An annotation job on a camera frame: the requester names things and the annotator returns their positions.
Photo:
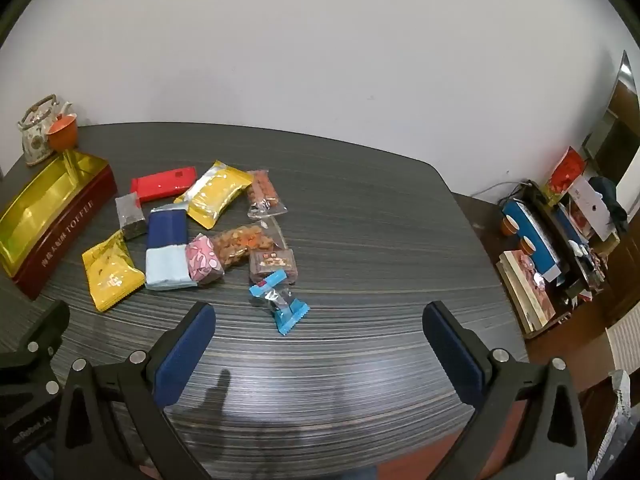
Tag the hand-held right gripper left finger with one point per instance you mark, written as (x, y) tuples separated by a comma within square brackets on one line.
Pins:
[(184, 355)]

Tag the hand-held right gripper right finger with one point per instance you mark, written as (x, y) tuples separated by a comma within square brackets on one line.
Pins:
[(450, 355)]

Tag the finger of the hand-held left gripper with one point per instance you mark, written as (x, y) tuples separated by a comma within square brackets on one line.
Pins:
[(40, 340)]

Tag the pink patterned snack packet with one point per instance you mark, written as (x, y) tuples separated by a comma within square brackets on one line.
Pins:
[(201, 260)]

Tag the small yellow snack packet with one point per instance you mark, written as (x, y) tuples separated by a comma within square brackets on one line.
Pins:
[(112, 272)]

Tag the blue candy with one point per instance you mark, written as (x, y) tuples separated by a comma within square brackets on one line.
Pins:
[(282, 310)]

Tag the blue and light-blue snack packet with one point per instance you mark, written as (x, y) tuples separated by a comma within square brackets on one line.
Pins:
[(165, 240)]

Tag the gold and red tin box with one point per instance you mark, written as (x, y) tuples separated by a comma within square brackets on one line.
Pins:
[(35, 215)]

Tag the clear packet of mixed nuts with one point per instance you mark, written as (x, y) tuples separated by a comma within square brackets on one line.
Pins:
[(240, 242)]

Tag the dark brown snack packet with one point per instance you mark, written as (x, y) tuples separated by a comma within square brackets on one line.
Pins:
[(272, 264)]

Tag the silver tea packet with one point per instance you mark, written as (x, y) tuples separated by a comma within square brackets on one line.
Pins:
[(131, 217)]

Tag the large yellow snack packet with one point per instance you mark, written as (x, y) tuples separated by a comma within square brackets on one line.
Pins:
[(215, 195)]

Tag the clear packet of orange snacks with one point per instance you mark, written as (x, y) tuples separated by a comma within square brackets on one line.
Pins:
[(264, 191)]

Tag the dark wooden side table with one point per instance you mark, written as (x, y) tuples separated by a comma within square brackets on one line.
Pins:
[(480, 230)]

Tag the blue printed box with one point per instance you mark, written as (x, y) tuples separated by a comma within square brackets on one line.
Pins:
[(530, 235)]

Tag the red snack packet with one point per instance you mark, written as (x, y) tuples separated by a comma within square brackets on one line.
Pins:
[(162, 184)]

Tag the floral ceramic teapot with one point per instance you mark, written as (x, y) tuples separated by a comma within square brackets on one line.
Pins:
[(34, 146)]

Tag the orange lidded tea cup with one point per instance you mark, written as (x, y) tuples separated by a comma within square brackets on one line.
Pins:
[(62, 135)]

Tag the white cardboard box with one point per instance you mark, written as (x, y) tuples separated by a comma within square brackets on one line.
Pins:
[(592, 205)]

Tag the red gift bag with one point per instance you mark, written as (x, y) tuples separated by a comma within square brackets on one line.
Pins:
[(565, 172)]

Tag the dark cloth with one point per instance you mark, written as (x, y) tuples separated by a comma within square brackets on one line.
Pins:
[(612, 195)]

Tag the wooden door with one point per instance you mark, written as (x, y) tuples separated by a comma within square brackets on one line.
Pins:
[(622, 125)]

